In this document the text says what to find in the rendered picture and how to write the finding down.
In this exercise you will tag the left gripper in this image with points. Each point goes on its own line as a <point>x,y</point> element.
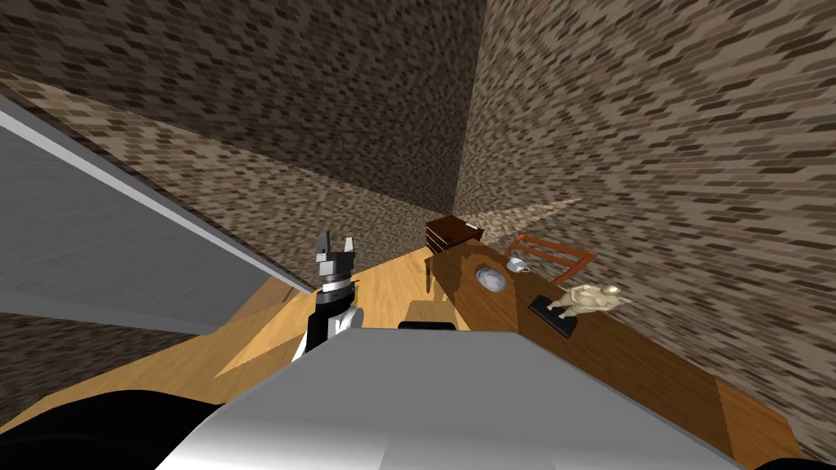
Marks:
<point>336,266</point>

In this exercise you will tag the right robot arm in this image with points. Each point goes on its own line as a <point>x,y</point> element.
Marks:
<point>803,466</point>

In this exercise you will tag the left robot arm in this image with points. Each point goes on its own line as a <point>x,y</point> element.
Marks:
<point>330,320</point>

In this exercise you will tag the dark brown wooden cabinet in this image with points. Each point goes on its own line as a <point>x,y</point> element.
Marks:
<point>447,234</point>

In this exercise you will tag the grey plate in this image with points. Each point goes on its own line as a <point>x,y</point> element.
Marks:
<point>490,277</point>

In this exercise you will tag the white mug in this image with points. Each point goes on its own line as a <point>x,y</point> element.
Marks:
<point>517,264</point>

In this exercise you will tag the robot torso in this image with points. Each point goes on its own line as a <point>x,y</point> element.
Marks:
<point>457,405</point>

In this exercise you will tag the red-brown wooden chair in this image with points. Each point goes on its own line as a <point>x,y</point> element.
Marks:
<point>555,254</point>

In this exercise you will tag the grey door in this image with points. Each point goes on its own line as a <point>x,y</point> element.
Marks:
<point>98,248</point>

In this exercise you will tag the beige figure on black base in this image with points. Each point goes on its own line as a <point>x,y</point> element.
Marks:
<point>584,301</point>

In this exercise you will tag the brown wooden table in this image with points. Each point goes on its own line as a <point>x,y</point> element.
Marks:
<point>627,365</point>

